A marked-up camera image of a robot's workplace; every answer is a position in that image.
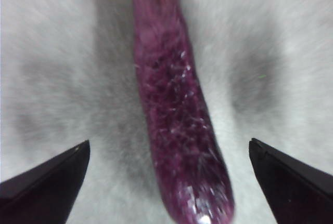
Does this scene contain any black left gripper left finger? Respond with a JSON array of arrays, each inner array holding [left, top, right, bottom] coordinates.
[[0, 140, 91, 224]]

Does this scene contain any purple eggplant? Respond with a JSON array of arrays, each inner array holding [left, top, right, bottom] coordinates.
[[129, 0, 235, 224]]

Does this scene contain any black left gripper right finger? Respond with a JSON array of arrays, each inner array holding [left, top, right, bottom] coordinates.
[[249, 138, 333, 224]]

